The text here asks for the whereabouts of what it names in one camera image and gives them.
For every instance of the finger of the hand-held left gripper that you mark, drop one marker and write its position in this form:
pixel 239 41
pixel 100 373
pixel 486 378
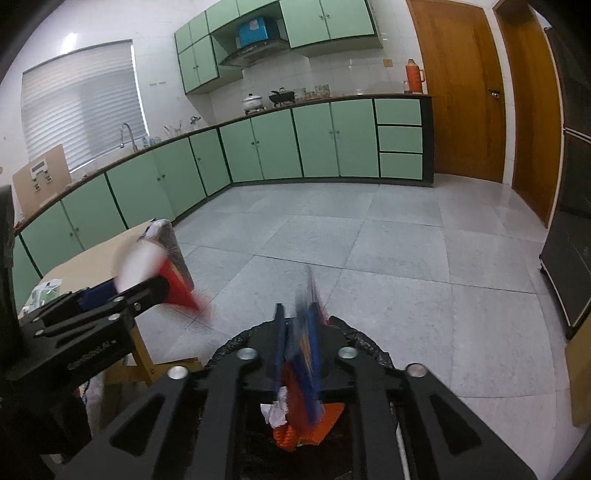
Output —
pixel 143 295
pixel 97 296

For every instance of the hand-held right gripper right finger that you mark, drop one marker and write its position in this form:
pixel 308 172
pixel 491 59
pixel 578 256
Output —
pixel 317 355

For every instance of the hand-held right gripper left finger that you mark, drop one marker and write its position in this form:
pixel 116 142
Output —
pixel 278 350

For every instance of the purple snack packet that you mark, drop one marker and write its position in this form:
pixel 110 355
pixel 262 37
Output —
pixel 300 350

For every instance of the white plastic bag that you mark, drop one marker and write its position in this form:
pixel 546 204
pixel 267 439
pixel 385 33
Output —
pixel 134 267

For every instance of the red plastic bag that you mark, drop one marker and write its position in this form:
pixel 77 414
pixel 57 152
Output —
pixel 182 290

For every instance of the white green packet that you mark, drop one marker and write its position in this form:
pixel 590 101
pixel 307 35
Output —
pixel 46 293

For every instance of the black lined trash bin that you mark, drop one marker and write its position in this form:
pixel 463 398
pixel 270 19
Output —
pixel 226 344

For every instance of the white tissue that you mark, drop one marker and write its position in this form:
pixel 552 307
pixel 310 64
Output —
pixel 277 410

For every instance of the orange foam fruit net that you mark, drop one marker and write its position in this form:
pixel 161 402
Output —
pixel 328 415

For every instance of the table with beige cloth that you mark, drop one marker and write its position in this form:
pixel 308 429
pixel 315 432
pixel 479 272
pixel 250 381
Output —
pixel 83 267

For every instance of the cardboard box on counter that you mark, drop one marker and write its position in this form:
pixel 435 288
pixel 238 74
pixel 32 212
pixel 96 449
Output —
pixel 57 168

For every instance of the metal kitchen faucet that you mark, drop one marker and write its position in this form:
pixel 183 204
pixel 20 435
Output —
pixel 133 141

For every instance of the white window blind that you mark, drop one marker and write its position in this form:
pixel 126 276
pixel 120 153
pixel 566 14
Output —
pixel 78 106

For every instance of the green base cabinets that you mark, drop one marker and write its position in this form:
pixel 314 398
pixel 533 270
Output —
pixel 318 138

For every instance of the white cooking pot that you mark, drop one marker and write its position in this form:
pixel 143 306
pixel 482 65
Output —
pixel 253 102

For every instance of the black wok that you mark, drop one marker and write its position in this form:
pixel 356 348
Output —
pixel 281 97

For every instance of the range hood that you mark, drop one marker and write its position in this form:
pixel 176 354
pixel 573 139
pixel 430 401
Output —
pixel 249 53

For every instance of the printed cardboard box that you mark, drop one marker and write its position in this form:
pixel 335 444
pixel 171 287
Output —
pixel 581 378

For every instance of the blue box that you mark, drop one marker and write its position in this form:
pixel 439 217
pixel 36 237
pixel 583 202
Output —
pixel 253 32

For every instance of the black glass cabinet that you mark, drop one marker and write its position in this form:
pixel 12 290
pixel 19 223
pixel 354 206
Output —
pixel 572 207

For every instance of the orange thermos flask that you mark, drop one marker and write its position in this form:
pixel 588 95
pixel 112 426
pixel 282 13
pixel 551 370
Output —
pixel 413 76

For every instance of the wooden door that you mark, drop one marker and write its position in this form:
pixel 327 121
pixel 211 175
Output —
pixel 452 92
pixel 531 115

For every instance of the green wall cabinets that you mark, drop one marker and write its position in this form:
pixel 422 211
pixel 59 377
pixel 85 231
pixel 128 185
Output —
pixel 323 23

